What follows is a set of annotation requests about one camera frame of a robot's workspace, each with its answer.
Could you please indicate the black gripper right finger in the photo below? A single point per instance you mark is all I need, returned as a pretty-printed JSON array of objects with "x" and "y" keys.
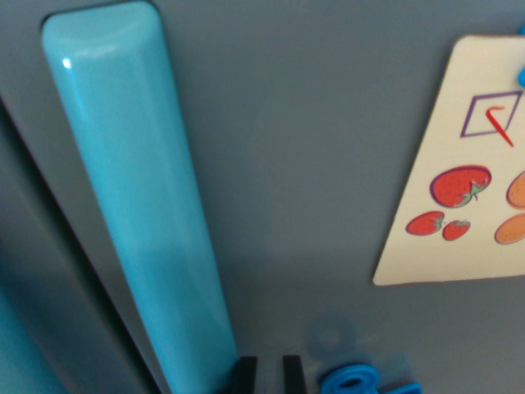
[{"x": 293, "y": 375}]

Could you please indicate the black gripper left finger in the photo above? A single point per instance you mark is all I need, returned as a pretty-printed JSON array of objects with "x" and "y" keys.
[{"x": 245, "y": 375}]

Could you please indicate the grey fridge door with magnets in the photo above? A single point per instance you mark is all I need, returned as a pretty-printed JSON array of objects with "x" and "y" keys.
[{"x": 295, "y": 164}]

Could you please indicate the grey fridge door with display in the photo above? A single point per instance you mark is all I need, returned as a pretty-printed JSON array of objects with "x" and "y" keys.
[{"x": 33, "y": 238}]

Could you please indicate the blue clip magnet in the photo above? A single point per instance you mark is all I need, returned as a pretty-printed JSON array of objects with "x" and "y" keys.
[
  {"x": 521, "y": 76},
  {"x": 352, "y": 381}
]

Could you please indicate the cream fruit picture list card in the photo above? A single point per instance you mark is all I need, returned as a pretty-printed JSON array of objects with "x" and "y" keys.
[{"x": 459, "y": 254}]

